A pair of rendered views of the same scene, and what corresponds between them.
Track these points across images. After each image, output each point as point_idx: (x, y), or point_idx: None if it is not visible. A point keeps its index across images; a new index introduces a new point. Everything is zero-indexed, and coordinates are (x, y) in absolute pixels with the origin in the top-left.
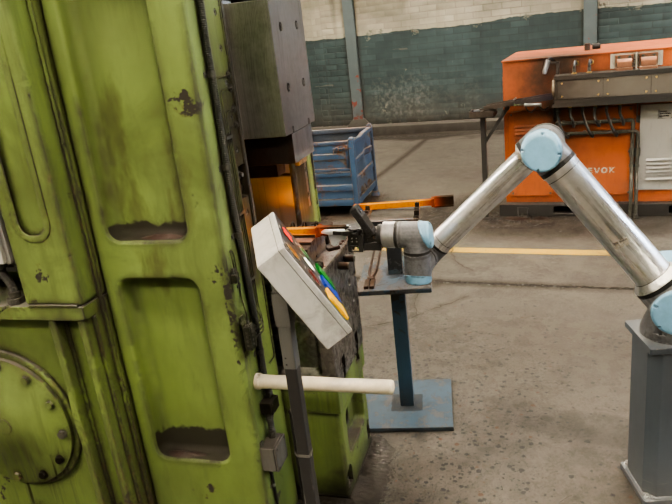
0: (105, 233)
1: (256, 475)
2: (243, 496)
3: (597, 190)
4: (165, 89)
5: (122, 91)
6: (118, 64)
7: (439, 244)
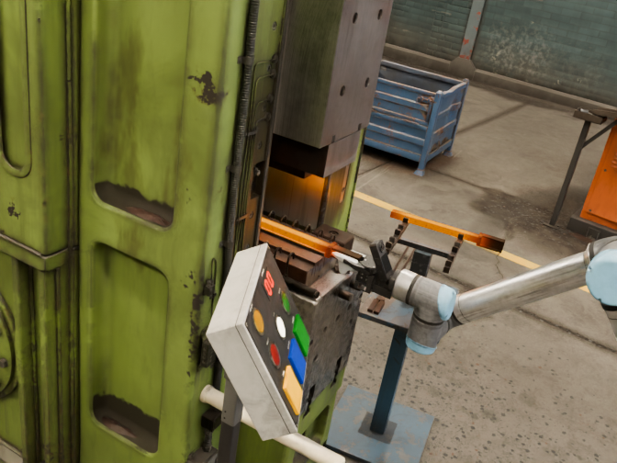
0: (90, 188)
1: None
2: None
3: None
4: (188, 63)
5: (147, 43)
6: (151, 11)
7: (458, 313)
